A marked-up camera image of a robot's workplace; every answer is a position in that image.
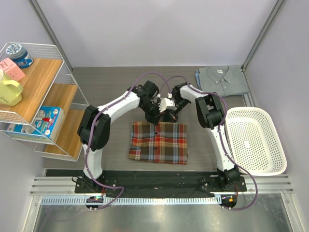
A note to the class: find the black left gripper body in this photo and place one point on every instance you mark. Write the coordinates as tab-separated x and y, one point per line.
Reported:
150	108

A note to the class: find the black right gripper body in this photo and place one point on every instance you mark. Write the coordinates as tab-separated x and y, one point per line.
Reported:
179	103

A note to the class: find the red brown plaid shirt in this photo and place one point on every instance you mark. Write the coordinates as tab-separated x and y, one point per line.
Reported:
163	143

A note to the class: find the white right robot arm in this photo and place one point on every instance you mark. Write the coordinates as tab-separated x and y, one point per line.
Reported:
211	115

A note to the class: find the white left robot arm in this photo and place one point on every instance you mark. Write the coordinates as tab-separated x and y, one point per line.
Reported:
95	126

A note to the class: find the folded light blue shirt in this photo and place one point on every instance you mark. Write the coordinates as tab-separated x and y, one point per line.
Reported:
200	78

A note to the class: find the folded grey button shirt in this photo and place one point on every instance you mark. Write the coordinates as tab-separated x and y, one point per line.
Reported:
225	80

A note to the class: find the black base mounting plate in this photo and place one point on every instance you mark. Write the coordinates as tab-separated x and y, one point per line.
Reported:
135	182

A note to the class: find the white perforated plastic basket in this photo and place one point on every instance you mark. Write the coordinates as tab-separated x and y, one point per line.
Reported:
254	141

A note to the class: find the blue product box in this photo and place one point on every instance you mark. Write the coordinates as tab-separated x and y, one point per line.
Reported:
44	128

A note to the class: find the yellow plastic pitcher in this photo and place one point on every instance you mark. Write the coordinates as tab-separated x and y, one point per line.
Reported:
10	90

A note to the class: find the blue round tin can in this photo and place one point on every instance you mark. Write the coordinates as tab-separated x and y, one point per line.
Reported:
19	55

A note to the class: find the pink small box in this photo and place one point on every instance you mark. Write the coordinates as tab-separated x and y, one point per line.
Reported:
12	69

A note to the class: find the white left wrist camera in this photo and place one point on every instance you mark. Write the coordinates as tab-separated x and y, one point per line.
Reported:
165	104

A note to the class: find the white wire wooden shelf rack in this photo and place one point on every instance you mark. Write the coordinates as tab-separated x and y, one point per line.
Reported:
48	82

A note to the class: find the aluminium frame rail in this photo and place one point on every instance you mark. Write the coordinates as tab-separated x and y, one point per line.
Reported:
63	185

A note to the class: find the white slotted cable duct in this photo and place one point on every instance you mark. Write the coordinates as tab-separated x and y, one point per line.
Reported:
96	200

